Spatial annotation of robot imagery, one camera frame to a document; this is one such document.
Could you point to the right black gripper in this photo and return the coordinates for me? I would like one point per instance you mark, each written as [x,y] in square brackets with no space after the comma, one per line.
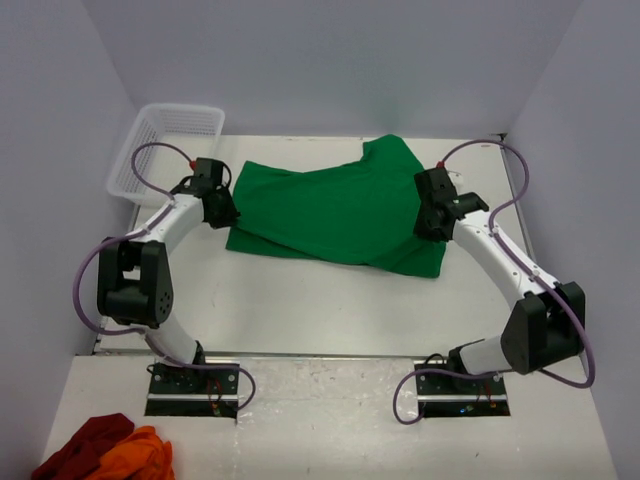
[422,231]

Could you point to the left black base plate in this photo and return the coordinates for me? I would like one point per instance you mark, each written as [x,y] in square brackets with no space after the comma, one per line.
[179,392]

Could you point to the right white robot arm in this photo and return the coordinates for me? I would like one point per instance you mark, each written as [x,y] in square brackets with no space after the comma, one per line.
[547,317]

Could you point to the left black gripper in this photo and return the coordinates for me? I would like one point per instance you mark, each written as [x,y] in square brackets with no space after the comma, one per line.
[229,218]

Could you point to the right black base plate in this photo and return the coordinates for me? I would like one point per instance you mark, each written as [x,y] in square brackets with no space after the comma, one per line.
[442,396]

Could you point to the orange t shirt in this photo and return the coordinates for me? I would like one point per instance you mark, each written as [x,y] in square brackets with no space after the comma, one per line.
[141,455]

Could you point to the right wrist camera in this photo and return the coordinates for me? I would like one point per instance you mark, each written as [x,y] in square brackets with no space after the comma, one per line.
[455,176]

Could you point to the white plastic basket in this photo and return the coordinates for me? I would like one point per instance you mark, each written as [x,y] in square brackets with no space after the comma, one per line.
[164,136]

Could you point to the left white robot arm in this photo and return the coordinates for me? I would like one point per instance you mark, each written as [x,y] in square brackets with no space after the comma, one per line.
[134,286]

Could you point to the dark red t shirt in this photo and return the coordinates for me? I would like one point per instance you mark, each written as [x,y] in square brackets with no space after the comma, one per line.
[81,455]

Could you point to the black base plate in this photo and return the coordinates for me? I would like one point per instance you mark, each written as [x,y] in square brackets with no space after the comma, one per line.
[179,392]
[442,396]

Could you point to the green t shirt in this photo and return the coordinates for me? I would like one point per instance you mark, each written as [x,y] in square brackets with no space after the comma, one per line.
[360,213]

